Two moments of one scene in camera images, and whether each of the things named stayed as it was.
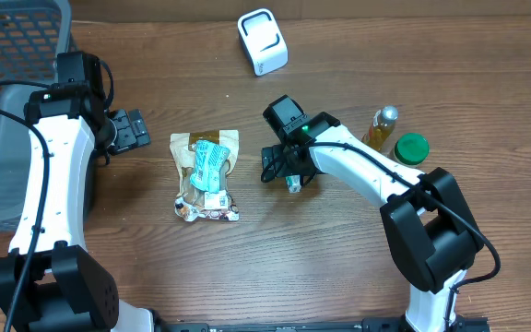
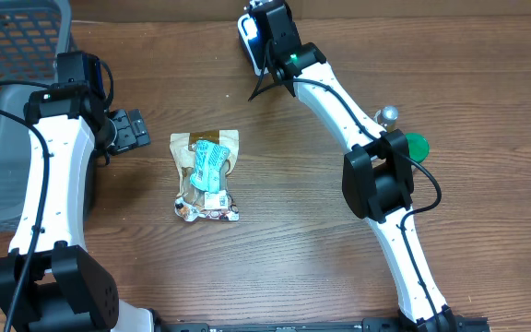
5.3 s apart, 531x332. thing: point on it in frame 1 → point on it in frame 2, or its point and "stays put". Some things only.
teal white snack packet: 209,157 stays put
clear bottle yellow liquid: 382,125 stays put
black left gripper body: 129,135 stays put
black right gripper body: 285,163 → 271,54
